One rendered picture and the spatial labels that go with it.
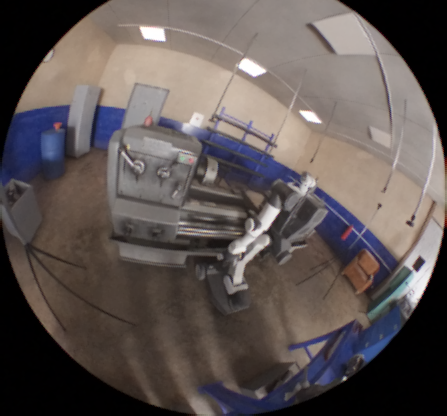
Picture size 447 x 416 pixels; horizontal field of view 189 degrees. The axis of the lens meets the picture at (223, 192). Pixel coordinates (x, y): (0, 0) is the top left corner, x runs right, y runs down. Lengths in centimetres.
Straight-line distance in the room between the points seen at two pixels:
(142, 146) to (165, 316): 143
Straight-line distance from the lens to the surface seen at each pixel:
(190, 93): 419
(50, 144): 321
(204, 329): 154
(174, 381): 156
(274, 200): 73
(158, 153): 90
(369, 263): 464
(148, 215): 102
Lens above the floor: 147
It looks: 23 degrees down
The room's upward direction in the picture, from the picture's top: 25 degrees clockwise
